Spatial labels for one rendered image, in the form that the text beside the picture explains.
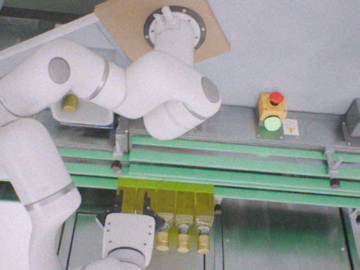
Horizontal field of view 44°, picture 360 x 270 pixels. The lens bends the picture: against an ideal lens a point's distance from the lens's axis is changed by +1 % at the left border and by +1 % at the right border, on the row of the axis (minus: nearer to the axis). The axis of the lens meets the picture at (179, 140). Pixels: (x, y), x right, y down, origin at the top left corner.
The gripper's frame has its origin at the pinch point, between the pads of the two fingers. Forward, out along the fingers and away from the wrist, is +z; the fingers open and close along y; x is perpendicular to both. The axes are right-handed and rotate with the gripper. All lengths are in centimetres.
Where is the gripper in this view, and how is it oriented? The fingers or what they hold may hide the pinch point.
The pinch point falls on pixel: (133, 200)
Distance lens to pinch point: 99.3
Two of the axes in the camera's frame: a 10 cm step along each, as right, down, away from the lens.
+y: 9.9, 0.9, 0.6
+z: 0.1, -6.3, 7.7
